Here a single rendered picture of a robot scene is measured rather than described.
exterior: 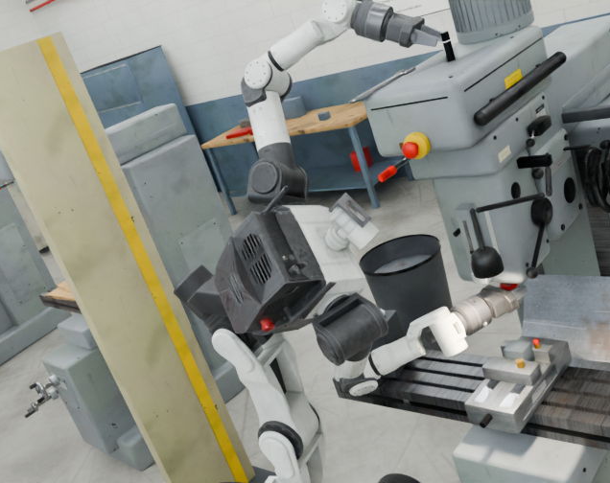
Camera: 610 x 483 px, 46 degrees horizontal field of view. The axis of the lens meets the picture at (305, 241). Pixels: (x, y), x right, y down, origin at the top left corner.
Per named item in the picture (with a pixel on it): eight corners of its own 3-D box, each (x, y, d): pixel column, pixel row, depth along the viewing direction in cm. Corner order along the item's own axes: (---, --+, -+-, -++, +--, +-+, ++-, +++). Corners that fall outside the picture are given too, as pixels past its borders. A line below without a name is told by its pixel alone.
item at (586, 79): (540, 166, 182) (523, 91, 175) (462, 172, 197) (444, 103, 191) (637, 71, 233) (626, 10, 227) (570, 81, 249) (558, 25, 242)
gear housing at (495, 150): (499, 175, 164) (489, 135, 161) (411, 182, 181) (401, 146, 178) (554, 125, 186) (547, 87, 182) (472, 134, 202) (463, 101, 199)
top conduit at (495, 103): (489, 126, 152) (485, 109, 151) (472, 127, 155) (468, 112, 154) (568, 62, 181) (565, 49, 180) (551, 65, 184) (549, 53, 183)
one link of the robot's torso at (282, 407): (266, 469, 209) (197, 335, 195) (293, 429, 222) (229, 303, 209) (309, 468, 200) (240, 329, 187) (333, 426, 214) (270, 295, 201)
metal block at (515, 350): (527, 370, 199) (522, 352, 197) (507, 367, 204) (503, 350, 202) (535, 359, 203) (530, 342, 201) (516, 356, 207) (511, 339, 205)
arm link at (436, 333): (468, 299, 184) (434, 318, 180) (488, 335, 184) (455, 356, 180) (448, 305, 195) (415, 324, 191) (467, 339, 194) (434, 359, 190)
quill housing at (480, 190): (527, 287, 178) (498, 171, 168) (456, 285, 192) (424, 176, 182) (556, 252, 190) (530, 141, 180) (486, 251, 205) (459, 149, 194)
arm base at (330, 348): (340, 379, 166) (337, 353, 158) (308, 342, 174) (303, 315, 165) (389, 345, 171) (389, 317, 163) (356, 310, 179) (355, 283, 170)
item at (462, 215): (487, 284, 180) (467, 209, 174) (473, 284, 183) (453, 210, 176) (494, 276, 183) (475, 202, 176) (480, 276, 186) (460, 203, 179)
